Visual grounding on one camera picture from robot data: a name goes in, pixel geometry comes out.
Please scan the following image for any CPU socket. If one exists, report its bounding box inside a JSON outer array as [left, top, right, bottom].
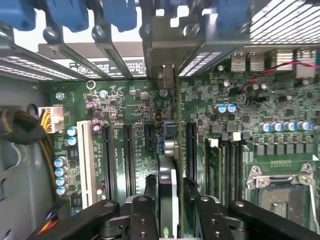
[[246, 163, 320, 240]]

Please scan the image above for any white PCI expansion slot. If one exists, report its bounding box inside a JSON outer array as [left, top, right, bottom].
[[76, 120, 98, 209]]

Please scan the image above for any short black expansion slot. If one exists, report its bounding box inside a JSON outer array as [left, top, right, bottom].
[[144, 123, 157, 151]]

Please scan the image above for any green motherboard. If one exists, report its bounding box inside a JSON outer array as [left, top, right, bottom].
[[49, 63, 320, 240]]

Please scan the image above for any grey open PC case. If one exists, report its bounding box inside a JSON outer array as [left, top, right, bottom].
[[0, 0, 320, 240]]

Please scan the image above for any white power connector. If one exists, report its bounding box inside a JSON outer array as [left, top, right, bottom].
[[38, 106, 65, 135]]

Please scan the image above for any silver USB port block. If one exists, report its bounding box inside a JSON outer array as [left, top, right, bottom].
[[231, 51, 266, 73]]

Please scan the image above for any blue card retention clip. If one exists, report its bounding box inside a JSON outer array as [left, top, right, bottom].
[[101, 0, 138, 33], [0, 0, 36, 32], [46, 0, 90, 33], [216, 0, 252, 35]]

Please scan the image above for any black sleeved wire bundle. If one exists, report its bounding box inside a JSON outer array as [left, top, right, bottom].
[[0, 103, 62, 203]]

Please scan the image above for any red and black twisted wire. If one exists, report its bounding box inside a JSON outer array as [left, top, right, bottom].
[[238, 60, 320, 92]]

